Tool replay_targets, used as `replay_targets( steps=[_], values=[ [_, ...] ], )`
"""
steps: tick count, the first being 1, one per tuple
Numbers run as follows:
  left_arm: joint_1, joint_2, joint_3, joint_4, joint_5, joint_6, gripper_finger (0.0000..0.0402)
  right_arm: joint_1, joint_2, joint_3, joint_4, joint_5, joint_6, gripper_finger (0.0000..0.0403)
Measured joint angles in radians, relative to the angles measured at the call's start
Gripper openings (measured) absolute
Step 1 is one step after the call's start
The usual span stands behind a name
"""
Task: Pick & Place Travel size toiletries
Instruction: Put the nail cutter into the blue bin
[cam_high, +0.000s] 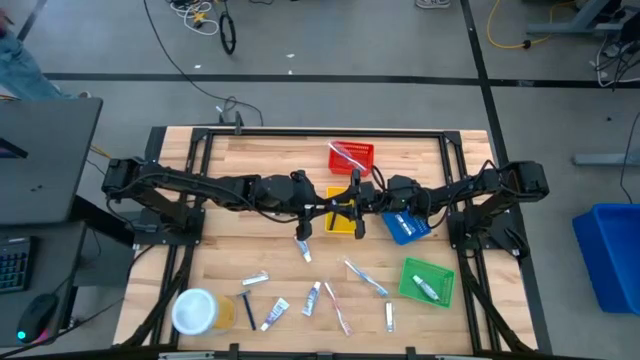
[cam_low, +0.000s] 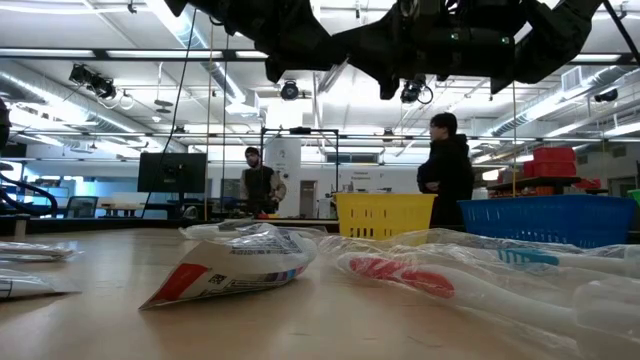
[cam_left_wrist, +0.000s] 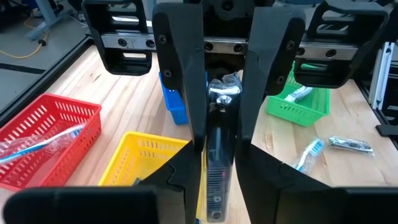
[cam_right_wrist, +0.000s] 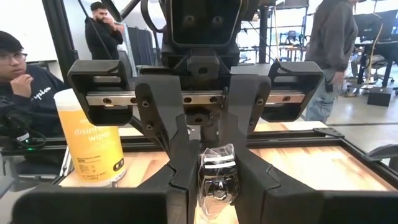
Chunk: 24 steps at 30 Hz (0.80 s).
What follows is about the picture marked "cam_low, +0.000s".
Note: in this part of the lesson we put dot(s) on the yellow plastic basket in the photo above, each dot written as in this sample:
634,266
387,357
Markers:
385,215

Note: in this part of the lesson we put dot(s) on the blue plastic basket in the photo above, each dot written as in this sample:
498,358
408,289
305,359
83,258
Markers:
545,220

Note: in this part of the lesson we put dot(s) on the white toothpaste tube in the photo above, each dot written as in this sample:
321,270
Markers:
210,231

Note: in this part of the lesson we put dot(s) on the black metal frame stand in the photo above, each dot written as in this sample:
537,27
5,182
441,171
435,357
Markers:
300,131

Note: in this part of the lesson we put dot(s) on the red toothbrush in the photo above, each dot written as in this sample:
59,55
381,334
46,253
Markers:
400,272

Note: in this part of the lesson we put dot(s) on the blue toothbrush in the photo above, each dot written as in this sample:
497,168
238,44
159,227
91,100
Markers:
530,256

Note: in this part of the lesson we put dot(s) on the red storage bins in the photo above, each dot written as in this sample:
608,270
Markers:
552,161

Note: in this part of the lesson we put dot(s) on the office chair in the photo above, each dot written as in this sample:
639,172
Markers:
81,206

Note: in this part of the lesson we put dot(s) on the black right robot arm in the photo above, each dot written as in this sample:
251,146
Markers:
555,35

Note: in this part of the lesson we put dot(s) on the black aluminium table frame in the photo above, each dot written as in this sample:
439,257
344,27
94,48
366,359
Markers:
100,224

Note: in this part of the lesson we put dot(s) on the person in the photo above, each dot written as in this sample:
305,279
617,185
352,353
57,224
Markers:
447,170
260,185

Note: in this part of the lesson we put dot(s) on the storage shelf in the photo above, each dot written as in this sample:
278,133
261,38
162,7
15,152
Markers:
535,183

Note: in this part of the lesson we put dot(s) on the green plastic basket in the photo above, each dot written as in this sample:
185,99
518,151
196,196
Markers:
634,196

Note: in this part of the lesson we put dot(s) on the black computer monitor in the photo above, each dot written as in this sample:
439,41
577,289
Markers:
172,172

